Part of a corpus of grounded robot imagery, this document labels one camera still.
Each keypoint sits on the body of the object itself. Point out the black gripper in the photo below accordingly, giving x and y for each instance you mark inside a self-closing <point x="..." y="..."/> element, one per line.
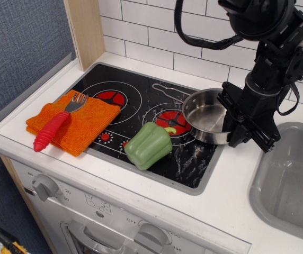
<point x="249" y="116"/>

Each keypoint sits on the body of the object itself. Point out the silver metal pot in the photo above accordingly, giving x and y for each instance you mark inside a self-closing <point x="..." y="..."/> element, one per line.
<point x="202" y="111"/>

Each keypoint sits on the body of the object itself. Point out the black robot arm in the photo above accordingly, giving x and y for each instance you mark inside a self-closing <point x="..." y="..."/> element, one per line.
<point x="277" y="26"/>

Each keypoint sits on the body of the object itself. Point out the green toy bell pepper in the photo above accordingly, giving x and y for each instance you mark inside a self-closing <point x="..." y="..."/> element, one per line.
<point x="149" y="145"/>

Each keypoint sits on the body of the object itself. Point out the black toy stovetop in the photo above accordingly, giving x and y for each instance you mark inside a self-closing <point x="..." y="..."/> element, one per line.
<point x="142" y="99"/>

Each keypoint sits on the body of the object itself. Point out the grey sink basin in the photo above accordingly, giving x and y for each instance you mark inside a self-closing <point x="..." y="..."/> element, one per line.
<point x="276" y="194"/>

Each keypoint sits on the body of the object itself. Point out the grey oven knob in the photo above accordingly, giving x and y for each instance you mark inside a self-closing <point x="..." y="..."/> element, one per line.
<point x="151" y="237"/>

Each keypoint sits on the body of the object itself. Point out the orange knitted cloth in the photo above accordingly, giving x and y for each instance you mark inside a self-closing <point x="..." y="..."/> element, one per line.
<point x="81" y="128"/>

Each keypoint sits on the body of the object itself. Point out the wooden side panel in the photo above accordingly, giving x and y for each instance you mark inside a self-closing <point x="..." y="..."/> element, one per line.
<point x="85" y="25"/>

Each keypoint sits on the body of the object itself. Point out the grey timer knob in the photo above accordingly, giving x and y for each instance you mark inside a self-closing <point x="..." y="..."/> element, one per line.
<point x="44" y="186"/>

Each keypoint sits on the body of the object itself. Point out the yellow black object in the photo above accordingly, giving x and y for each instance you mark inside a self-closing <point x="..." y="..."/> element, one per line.
<point x="5" y="243"/>

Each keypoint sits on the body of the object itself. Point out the fork with red handle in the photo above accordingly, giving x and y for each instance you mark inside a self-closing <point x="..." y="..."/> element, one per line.
<point x="46" y="135"/>

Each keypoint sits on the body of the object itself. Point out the oven door handle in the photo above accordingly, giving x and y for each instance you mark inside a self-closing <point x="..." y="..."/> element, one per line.
<point x="96" y="240"/>

